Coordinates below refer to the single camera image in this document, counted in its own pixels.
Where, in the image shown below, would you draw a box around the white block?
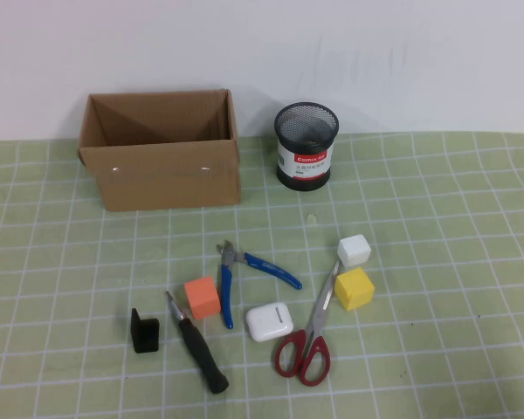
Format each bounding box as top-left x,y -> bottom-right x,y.
336,234 -> 372,268

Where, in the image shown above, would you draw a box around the black L-shaped bracket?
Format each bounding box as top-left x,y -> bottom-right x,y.
129,307 -> 161,354

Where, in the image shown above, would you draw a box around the blue-handled cutting pliers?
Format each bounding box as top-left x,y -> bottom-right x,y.
216,239 -> 304,330

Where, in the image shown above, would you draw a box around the brown cardboard box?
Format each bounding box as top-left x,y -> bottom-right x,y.
77,89 -> 242,213

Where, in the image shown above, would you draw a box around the black-handled screwdriver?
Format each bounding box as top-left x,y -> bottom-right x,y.
164,290 -> 231,395

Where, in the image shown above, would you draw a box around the green checked tablecloth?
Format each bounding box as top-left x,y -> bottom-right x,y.
0,132 -> 524,419

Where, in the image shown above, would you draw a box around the yellow block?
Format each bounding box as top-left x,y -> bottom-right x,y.
334,266 -> 376,312

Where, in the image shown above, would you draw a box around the orange block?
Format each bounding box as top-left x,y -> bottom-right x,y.
183,275 -> 223,323

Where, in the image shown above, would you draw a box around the black mesh pen holder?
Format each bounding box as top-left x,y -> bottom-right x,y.
273,102 -> 341,192

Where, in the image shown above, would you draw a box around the red-handled scissors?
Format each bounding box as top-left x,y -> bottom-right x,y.
273,260 -> 341,388

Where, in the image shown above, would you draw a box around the white earbuds case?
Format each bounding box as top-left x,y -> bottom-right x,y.
245,301 -> 294,342

